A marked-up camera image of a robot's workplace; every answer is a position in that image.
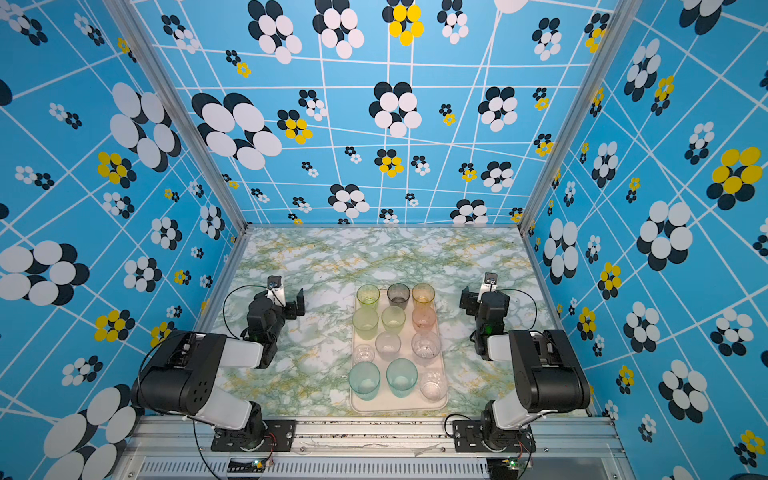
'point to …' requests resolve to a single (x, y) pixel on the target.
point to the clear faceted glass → (426, 346)
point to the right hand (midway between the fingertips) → (487, 289)
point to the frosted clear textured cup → (388, 345)
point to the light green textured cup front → (393, 319)
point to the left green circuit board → (246, 465)
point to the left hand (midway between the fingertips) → (288, 288)
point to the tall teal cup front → (363, 379)
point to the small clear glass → (363, 353)
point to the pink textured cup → (423, 315)
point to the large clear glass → (433, 385)
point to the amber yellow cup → (423, 293)
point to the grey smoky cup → (398, 295)
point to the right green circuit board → (503, 467)
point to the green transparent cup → (368, 296)
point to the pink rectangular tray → (385, 402)
